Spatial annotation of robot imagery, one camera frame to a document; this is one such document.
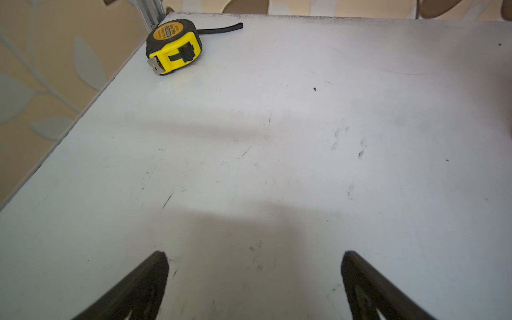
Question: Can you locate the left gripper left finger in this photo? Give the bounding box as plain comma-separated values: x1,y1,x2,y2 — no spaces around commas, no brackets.
75,251,169,319

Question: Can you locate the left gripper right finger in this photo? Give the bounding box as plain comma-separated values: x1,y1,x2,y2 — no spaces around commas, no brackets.
341,251,434,319

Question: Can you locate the yellow black tape measure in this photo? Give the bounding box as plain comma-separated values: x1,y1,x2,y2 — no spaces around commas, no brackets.
145,19,243,75

